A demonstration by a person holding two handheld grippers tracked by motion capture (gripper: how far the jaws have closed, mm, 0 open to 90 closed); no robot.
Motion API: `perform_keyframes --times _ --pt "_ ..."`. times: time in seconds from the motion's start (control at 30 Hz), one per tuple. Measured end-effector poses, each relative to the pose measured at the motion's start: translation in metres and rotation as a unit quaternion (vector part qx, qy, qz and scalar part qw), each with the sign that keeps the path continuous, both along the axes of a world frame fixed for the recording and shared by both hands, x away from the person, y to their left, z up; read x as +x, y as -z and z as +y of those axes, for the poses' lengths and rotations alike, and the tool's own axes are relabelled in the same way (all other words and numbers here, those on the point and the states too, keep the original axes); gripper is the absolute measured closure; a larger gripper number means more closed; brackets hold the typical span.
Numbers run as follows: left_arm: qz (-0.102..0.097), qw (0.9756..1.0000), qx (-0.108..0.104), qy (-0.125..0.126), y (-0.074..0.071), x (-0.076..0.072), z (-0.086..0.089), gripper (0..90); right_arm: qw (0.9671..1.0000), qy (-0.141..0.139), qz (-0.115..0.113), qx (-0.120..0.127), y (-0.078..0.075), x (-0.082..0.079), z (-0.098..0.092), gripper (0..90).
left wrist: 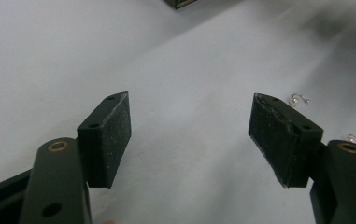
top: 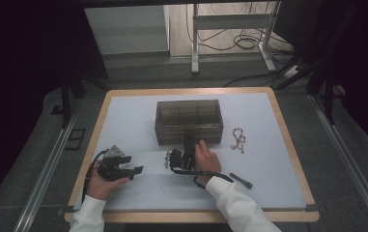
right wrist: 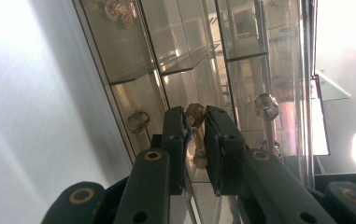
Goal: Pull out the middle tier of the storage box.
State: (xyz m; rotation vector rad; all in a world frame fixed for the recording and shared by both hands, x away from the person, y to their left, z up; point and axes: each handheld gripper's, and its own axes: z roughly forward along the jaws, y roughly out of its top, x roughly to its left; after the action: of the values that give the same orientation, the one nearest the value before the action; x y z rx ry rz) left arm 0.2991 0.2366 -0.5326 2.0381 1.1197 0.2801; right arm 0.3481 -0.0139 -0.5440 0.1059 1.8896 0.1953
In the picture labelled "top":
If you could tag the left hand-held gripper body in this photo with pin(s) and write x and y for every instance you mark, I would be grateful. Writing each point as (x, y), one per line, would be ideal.
(110, 167)

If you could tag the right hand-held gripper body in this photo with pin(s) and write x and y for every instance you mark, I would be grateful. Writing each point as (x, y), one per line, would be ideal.
(180, 160)

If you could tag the smoky transparent drawer box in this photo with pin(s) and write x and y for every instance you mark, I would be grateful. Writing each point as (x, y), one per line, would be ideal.
(188, 112)

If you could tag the person's left hand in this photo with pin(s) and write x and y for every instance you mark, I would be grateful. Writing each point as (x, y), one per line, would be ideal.
(99, 190)

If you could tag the person's right hand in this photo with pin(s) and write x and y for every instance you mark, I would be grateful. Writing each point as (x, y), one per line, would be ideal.
(208, 162)

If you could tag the white table mat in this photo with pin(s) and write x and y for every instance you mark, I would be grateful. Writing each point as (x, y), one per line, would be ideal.
(130, 106)

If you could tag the black metal stand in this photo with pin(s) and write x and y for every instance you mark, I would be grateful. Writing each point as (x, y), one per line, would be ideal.
(329, 103)
(65, 106)

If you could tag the white power strip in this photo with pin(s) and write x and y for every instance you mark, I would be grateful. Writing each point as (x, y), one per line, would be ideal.
(291, 72)

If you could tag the white cabinet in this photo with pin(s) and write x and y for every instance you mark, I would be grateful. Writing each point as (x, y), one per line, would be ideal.
(127, 29)

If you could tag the dark curtain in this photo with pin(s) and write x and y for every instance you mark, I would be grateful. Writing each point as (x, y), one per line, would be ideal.
(365, 64)
(17, 64)

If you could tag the aluminium floor rail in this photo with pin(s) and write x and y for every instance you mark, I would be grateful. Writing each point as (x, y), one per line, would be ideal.
(349, 161)
(43, 180)

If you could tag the white metal desk frame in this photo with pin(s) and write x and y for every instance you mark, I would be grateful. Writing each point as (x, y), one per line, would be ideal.
(233, 21)

